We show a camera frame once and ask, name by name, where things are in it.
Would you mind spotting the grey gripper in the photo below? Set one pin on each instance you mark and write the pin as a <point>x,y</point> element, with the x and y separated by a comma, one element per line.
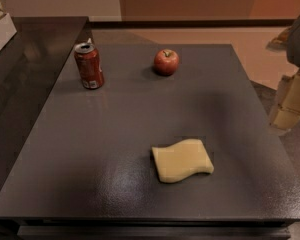
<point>286,109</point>

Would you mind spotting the yellow wavy sponge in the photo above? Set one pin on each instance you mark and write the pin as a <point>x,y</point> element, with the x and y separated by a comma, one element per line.
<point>181,160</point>

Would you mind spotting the red coke can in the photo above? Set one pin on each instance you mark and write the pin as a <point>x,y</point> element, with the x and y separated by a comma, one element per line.
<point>88,62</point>

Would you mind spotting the red apple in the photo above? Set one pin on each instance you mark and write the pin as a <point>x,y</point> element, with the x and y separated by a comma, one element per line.
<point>166,62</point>

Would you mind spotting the dark side counter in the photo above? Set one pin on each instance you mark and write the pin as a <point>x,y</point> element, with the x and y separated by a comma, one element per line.
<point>29,67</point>

